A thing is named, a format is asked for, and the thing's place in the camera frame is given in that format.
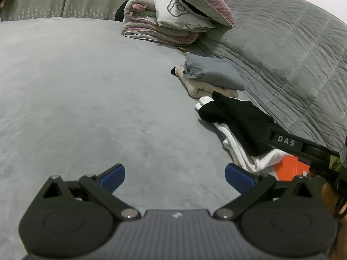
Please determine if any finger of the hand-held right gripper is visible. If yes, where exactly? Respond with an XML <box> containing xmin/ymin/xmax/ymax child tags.
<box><xmin>259</xmin><ymin>122</ymin><xmax>284</xmax><ymax>149</ymax></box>

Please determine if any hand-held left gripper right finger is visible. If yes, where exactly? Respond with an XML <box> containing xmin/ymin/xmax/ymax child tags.
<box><xmin>214</xmin><ymin>163</ymin><xmax>315</xmax><ymax>221</ymax></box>

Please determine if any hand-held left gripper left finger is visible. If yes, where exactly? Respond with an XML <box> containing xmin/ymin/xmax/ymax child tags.
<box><xmin>38</xmin><ymin>163</ymin><xmax>141</xmax><ymax>221</ymax></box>

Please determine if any black t-shirt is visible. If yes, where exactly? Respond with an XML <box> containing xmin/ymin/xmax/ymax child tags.
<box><xmin>198</xmin><ymin>91</ymin><xmax>274</xmax><ymax>158</ymax></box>

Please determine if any person's right hand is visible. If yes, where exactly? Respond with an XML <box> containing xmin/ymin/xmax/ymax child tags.
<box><xmin>321</xmin><ymin>181</ymin><xmax>347</xmax><ymax>259</ymax></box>

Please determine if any folded white garment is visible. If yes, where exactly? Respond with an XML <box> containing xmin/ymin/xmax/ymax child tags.
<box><xmin>195</xmin><ymin>96</ymin><xmax>288</xmax><ymax>172</ymax></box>

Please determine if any orange box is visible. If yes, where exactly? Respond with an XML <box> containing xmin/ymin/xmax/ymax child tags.
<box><xmin>272</xmin><ymin>154</ymin><xmax>311</xmax><ymax>182</ymax></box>

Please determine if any grey bed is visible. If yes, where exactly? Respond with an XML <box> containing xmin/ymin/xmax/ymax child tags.
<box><xmin>0</xmin><ymin>16</ymin><xmax>347</xmax><ymax>250</ymax></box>

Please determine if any folded grey sweater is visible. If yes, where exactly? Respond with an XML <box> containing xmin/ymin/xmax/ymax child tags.
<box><xmin>183</xmin><ymin>53</ymin><xmax>246</xmax><ymax>91</ymax></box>

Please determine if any folded cream garment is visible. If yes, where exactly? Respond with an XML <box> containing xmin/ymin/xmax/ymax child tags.
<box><xmin>171</xmin><ymin>64</ymin><xmax>239</xmax><ymax>99</ymax></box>

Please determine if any grey quilted bedspread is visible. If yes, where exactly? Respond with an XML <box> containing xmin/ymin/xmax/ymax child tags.
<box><xmin>187</xmin><ymin>0</ymin><xmax>347</xmax><ymax>152</ymax></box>

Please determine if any folded grey pink quilt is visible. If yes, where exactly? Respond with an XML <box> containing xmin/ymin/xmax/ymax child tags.
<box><xmin>121</xmin><ymin>0</ymin><xmax>200</xmax><ymax>46</ymax></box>

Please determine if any white flower-print pillow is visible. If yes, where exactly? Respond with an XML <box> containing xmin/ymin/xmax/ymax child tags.
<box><xmin>135</xmin><ymin>0</ymin><xmax>216</xmax><ymax>31</ymax></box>

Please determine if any black cloth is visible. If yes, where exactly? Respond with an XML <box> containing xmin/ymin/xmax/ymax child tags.
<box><xmin>114</xmin><ymin>0</ymin><xmax>129</xmax><ymax>22</ymax></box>

